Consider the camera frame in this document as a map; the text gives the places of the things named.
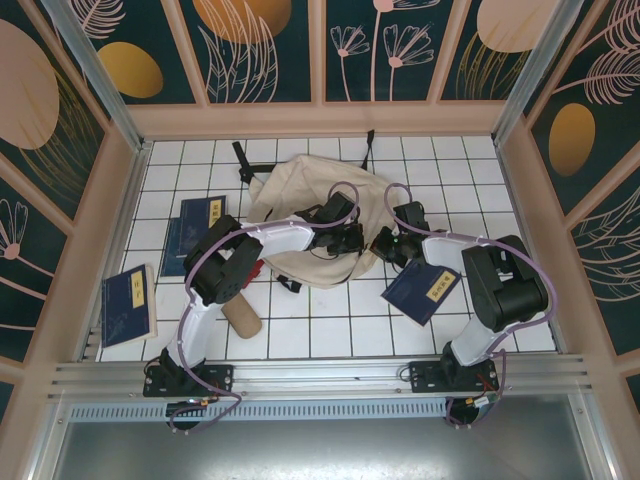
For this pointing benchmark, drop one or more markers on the brown fabric pencil case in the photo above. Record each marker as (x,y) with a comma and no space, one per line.
(245,322)

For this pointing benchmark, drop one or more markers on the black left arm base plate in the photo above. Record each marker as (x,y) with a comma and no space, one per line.
(220,377)

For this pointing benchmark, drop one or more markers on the beige canvas backpack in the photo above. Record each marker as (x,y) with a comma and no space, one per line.
(310,185)

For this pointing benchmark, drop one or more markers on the aluminium corner post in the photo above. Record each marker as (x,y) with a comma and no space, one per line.
(95,75)
(530,75)

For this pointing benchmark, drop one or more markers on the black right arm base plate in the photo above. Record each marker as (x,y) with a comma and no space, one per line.
(422,377)

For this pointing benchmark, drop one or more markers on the grey metal sheet panel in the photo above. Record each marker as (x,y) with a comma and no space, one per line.
(320,450)

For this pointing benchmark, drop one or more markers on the small green circuit board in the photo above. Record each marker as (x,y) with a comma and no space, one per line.
(482,401)

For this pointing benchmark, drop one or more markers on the aluminium left corner post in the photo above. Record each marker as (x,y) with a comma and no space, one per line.
(95,75)

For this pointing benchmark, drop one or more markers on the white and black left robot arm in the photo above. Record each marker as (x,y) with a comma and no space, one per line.
(280,237)

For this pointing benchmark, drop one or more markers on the yellow power connector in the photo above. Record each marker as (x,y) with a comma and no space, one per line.
(202,401)

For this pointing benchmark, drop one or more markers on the aluminium side rail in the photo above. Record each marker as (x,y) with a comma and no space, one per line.
(94,342)

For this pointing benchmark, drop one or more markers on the aluminium right corner post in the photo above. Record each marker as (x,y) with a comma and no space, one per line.
(530,75)

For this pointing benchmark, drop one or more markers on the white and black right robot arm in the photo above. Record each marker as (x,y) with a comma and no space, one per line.
(505,295)

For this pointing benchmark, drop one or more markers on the red snap wallet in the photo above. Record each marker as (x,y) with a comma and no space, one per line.
(256,272)

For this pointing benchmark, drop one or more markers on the aluminium mounting rail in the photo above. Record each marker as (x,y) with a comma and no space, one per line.
(320,375)

